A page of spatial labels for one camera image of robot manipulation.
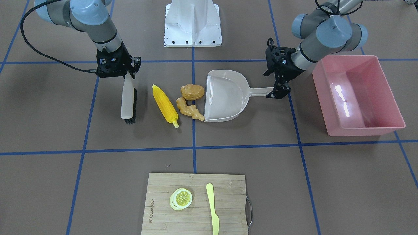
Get beige brush black bristles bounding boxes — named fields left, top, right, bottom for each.
left=121, top=76, right=137, bottom=124

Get yellow toy lemon slice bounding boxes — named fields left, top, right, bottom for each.
left=169, top=188, right=193, bottom=210

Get yellow plastic toy knife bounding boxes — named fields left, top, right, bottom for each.
left=206, top=183, right=220, bottom=235

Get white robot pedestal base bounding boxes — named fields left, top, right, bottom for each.
left=163, top=0, right=222, bottom=47

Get beige plastic dustpan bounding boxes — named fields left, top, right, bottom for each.
left=204, top=70, right=273, bottom=122

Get yellow toy corn cob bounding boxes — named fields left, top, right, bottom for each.
left=152, top=84, right=179, bottom=128

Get bamboo cutting board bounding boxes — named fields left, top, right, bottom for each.
left=141, top=173, right=248, bottom=235

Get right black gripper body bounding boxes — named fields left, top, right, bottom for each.
left=95, top=42, right=134, bottom=78

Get tan toy ginger root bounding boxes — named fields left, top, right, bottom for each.
left=176, top=97, right=205, bottom=121

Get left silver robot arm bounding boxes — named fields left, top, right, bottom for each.
left=264, top=0, right=368, bottom=99

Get pink plastic bin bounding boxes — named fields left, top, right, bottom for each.
left=312, top=55, right=406, bottom=136

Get brown toy potato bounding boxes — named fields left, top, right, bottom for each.
left=180, top=84, right=205, bottom=100

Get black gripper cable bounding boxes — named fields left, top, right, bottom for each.
left=20, top=0, right=98, bottom=73

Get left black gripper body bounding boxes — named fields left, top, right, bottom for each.
left=263, top=46, right=306, bottom=82

